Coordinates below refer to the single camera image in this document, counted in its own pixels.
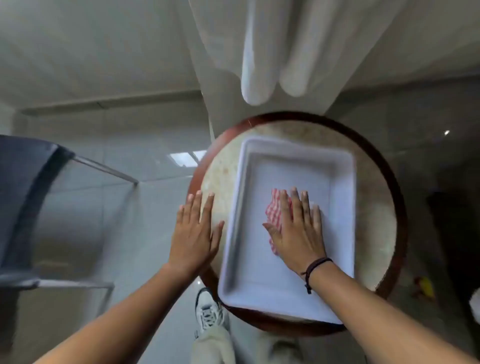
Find person's left hand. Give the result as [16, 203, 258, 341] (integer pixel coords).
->
[166, 190, 225, 279]

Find person's right hand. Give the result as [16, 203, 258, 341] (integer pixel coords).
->
[262, 187, 328, 275]

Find red checkered cloth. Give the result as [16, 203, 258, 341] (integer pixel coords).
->
[265, 188, 326, 257]

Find white plastic tray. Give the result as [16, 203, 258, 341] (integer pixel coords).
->
[217, 135, 357, 326]

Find black chair with metal legs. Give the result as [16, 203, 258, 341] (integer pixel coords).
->
[0, 134, 140, 301]

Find person's left forearm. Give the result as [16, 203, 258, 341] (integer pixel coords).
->
[33, 262, 200, 364]

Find person's right forearm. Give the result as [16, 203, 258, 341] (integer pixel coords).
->
[301, 259, 480, 364]

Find white and navy left sneaker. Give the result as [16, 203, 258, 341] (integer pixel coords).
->
[194, 287, 230, 340]

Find round marble table wooden rim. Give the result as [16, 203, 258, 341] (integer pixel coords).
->
[187, 111, 409, 337]

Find beige trousers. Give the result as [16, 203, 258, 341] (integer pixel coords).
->
[190, 325, 305, 364]

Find small yellow object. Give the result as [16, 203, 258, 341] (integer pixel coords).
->
[413, 276, 437, 301]

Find white curtain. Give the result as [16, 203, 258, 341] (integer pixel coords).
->
[173, 0, 413, 140]

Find black cord bracelet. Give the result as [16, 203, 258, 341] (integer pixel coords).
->
[301, 257, 334, 295]

